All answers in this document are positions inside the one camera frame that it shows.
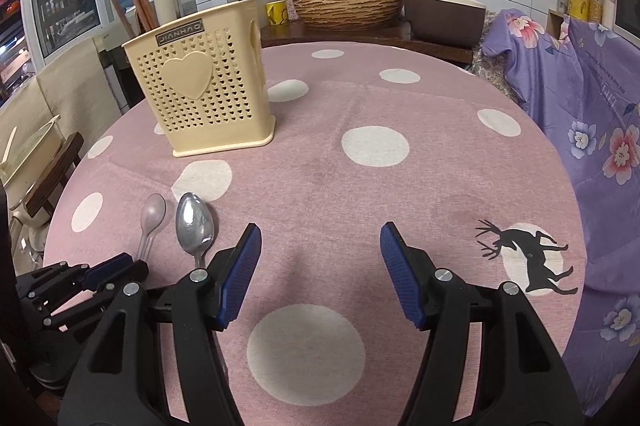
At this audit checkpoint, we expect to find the brown and cream rice cooker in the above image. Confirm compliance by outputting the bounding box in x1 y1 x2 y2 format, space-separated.
402 0 487 49

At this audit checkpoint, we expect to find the translucent plastic spoon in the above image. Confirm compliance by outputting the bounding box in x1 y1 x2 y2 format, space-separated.
136 193 167 263

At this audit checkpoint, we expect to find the woven basket sink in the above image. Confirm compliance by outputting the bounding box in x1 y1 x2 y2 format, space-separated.
291 0 405 32

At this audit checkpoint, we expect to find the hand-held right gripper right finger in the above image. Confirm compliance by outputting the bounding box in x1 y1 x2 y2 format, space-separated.
379 221 586 426

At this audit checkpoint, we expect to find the metal spoon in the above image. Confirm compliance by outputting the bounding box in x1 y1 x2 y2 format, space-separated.
175 192 217 269

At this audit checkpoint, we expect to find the beige chair cover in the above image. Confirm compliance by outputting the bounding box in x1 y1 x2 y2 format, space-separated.
0 38 123 167

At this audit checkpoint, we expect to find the pink polka dot tablecloth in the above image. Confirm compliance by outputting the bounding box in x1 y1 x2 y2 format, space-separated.
42 42 587 426

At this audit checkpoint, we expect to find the dark wooden counter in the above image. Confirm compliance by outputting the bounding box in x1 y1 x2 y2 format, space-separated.
260 23 473 64

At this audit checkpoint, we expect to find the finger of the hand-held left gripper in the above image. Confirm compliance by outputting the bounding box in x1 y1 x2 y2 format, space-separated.
15 254 151 307
42 283 126 332

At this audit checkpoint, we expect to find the brown wooden chopstick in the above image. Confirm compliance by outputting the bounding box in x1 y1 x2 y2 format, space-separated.
134 0 160 29
103 0 137 39
127 0 151 32

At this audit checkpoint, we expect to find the beige paper roll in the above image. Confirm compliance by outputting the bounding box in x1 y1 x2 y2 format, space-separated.
152 0 182 24

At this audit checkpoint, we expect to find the dark wooden chair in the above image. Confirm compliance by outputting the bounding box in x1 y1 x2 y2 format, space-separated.
25 132 85 217

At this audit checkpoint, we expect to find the purple floral cloth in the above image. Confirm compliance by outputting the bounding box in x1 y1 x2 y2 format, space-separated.
480 8 640 417

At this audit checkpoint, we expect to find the beige perforated utensil holder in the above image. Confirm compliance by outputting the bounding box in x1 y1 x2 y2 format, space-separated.
122 0 277 158

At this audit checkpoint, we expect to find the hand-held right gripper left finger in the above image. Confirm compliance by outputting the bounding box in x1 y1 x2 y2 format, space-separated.
57 222 263 426

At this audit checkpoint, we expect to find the yellow cup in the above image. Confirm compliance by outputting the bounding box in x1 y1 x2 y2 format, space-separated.
265 1 288 26

